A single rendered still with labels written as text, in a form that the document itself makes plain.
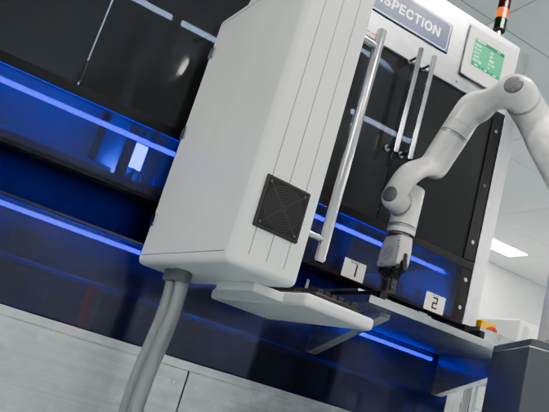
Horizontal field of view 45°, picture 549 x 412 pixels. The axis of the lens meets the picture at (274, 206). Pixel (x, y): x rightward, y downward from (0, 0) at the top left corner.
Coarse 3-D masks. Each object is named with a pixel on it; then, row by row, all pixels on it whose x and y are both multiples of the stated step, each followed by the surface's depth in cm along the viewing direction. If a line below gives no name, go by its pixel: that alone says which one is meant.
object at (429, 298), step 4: (428, 292) 222; (428, 296) 221; (432, 296) 222; (436, 296) 223; (428, 300) 221; (432, 300) 222; (440, 300) 224; (444, 300) 224; (424, 304) 220; (428, 304) 221; (440, 304) 223; (428, 308) 221; (436, 308) 222; (440, 308) 223; (436, 312) 222; (440, 312) 223
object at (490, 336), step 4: (472, 328) 184; (476, 328) 183; (480, 328) 182; (488, 332) 183; (492, 332) 183; (484, 336) 182; (488, 336) 182; (492, 336) 183; (496, 336) 184; (500, 336) 184; (488, 340) 182; (492, 340) 183; (496, 340) 184; (500, 340) 184; (504, 340) 185; (508, 340) 186; (512, 340) 186; (500, 344) 184
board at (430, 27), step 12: (384, 0) 228; (396, 0) 231; (408, 0) 233; (384, 12) 228; (396, 12) 230; (408, 12) 233; (420, 12) 235; (432, 12) 238; (408, 24) 232; (420, 24) 234; (432, 24) 237; (444, 24) 240; (420, 36) 234; (432, 36) 236; (444, 36) 239; (444, 48) 238
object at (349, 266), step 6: (348, 258) 209; (348, 264) 209; (354, 264) 210; (360, 264) 211; (342, 270) 208; (348, 270) 208; (354, 270) 209; (360, 270) 211; (348, 276) 208; (360, 276) 210; (360, 282) 210
